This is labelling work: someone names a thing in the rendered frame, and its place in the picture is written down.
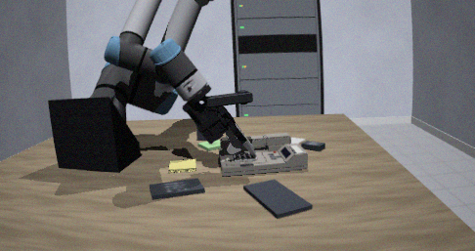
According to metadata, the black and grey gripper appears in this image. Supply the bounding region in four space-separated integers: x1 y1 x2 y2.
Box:
183 85 256 158

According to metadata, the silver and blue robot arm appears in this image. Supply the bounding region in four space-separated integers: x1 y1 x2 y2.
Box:
90 0 253 122

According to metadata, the white sheet of paper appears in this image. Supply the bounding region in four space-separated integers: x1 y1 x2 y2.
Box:
291 138 305 144

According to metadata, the light green sticky note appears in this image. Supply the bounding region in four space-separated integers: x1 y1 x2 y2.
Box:
198 140 221 151

